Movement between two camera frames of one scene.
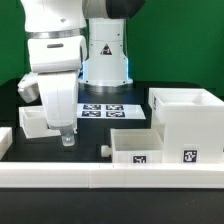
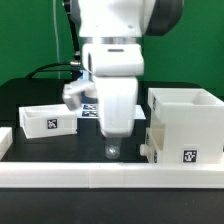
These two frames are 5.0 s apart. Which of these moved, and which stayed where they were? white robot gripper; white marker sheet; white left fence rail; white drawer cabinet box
Moved: white robot gripper
Stayed: white left fence rail; white drawer cabinet box; white marker sheet
